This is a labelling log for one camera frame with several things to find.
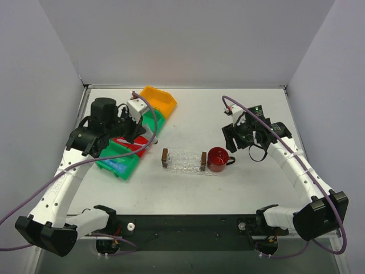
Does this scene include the green plastic bin lower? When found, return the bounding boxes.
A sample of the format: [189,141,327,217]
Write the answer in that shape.
[96,140,140,180]

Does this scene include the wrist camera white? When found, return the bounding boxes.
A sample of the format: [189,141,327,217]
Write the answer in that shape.
[224,104,246,127]
[126,91,149,123]

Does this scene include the aluminium frame rail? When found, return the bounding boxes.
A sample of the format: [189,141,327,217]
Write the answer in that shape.
[34,213,342,243]

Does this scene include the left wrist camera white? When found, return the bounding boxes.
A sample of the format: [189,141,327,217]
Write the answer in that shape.
[126,91,149,123]

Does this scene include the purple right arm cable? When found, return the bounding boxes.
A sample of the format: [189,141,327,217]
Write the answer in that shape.
[221,95,348,259]

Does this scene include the white toothpaste tube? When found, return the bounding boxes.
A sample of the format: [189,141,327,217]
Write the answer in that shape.
[141,124,158,144]

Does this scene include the white toothbrush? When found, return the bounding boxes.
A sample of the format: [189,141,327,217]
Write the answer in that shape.
[116,139,145,151]

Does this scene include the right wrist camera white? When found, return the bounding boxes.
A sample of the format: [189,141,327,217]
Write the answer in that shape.
[224,104,246,127]

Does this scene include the clear glass tray wooden handles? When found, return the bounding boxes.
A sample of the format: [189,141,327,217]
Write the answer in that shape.
[161,148,218,176]

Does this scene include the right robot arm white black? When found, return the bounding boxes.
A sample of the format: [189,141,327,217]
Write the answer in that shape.
[222,104,348,241]

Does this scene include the red cup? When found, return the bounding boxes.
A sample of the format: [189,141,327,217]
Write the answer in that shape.
[207,147,236,173]

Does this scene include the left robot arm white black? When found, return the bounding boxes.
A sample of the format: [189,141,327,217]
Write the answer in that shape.
[15,96,148,257]

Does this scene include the yellow plastic bin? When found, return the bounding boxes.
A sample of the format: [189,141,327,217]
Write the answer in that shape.
[140,86,177,119]

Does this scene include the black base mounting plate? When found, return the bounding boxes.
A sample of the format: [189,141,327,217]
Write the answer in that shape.
[98,214,289,251]

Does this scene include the green plastic bin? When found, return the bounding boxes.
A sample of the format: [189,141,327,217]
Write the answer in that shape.
[142,109,165,135]
[96,140,140,180]

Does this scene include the blue toothpaste box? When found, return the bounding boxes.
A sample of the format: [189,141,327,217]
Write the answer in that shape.
[102,160,127,174]

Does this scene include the green plastic bin upper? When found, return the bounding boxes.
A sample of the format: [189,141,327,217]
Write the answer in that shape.
[142,109,165,135]

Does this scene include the red plastic bin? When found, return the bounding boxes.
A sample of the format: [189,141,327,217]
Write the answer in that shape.
[110,136,148,155]

